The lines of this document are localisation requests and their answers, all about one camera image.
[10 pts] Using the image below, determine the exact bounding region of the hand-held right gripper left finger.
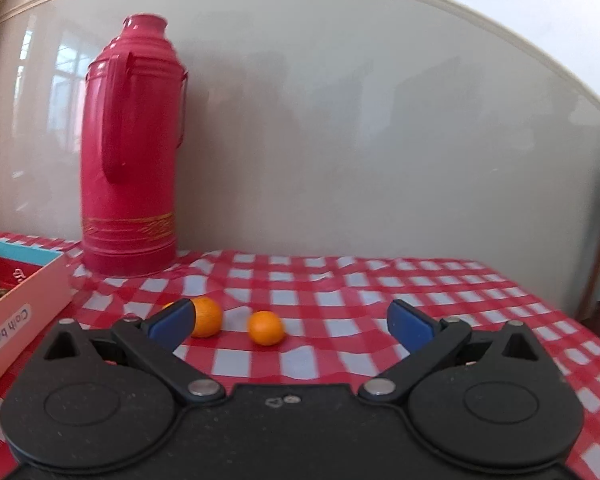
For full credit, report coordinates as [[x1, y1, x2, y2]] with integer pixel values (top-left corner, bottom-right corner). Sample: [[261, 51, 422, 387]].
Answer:
[[42, 299, 227, 406]]

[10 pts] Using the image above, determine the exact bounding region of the small orange tangerine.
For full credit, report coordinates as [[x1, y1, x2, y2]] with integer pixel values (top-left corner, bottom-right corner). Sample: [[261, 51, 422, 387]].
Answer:
[[247, 310, 286, 347], [190, 296, 224, 339]]

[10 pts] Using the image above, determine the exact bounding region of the colourful cardboard box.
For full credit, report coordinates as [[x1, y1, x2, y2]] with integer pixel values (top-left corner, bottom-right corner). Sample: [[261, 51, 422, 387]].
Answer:
[[0, 239, 74, 402]]

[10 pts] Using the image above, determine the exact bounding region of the red checkered tablecloth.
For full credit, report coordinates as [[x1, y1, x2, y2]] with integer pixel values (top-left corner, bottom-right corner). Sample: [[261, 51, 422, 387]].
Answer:
[[0, 228, 600, 480]]

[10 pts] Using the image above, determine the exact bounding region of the red thermos flask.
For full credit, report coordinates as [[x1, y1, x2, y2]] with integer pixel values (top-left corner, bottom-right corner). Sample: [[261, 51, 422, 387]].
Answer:
[[80, 13, 189, 277]]

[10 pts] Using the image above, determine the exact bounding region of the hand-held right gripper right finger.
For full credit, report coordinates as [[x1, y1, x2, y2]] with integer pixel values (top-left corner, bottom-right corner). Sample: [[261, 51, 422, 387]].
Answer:
[[358, 300, 556, 403]]

